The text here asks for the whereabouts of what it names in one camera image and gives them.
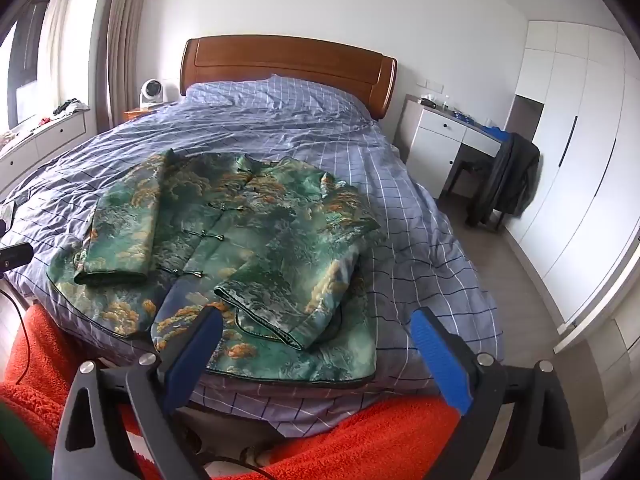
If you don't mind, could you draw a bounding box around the wooden headboard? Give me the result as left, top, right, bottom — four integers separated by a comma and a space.
180, 36, 398, 121

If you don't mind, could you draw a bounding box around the blue plaid duvet bed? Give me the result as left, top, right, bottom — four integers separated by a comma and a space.
0, 74, 504, 439

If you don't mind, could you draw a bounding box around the white desk fan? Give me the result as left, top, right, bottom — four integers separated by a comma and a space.
138, 78, 167, 109

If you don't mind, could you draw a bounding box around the black cable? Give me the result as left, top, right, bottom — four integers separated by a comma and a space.
0, 285, 37, 387

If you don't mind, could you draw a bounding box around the dark chair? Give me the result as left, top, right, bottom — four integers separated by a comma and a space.
440, 156, 503, 233

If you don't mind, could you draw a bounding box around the green patterned silk jacket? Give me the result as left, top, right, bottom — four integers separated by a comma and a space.
46, 149, 386, 389

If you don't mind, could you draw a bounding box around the orange fleece cloth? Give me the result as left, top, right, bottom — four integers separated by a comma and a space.
0, 304, 463, 480

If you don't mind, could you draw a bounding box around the wooden nightstand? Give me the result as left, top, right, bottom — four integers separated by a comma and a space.
124, 102, 172, 122

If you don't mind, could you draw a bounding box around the beige curtain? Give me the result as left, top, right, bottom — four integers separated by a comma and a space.
95, 0, 162, 131

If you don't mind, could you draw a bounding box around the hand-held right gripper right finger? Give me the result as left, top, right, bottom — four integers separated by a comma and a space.
409, 306, 584, 480

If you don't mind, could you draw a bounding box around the dark jacket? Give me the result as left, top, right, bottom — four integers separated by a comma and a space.
465, 132, 542, 227

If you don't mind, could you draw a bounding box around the pile of clothes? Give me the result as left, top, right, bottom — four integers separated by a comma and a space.
52, 98, 91, 116

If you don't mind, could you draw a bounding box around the white desk with drawers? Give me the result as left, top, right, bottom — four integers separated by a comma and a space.
394, 93, 507, 199

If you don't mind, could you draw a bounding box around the white wardrobe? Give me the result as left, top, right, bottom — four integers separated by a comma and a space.
502, 20, 640, 327

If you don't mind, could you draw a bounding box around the white window bench cabinet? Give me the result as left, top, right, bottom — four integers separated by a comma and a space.
0, 108, 92, 197

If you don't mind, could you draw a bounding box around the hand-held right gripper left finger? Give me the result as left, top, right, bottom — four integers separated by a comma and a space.
52, 305, 224, 480

